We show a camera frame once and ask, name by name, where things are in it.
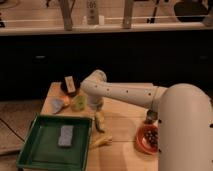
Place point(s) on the white remote device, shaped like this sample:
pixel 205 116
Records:
pixel 92 12

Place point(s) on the wooden chair leg left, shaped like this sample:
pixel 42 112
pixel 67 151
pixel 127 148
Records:
pixel 66 9

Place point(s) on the green plastic tray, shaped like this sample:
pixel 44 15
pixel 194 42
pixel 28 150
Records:
pixel 41 149

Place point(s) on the wooden chair leg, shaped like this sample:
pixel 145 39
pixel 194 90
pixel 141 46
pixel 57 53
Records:
pixel 66 9
pixel 127 17

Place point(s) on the orange fruit toy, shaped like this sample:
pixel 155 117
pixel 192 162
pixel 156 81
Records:
pixel 66 100

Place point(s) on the yellow banana toy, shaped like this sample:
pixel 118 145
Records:
pixel 100 141

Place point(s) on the wooden chair leg right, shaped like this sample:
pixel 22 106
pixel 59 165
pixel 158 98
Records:
pixel 127 17

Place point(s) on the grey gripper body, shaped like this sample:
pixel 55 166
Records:
pixel 97 107

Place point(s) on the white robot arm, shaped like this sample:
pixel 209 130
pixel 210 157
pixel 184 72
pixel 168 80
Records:
pixel 185 118

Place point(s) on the brown wooden block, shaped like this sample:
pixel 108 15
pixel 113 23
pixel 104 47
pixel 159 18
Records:
pixel 70 84

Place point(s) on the small metal cup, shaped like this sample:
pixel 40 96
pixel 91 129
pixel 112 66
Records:
pixel 151 117

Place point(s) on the green plastic cup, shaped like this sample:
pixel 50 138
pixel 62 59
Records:
pixel 79 103

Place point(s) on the orange bowl with beans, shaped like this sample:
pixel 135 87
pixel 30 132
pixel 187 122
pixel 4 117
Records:
pixel 146 139

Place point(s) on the blue grey sponge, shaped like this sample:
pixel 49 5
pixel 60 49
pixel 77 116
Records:
pixel 66 135

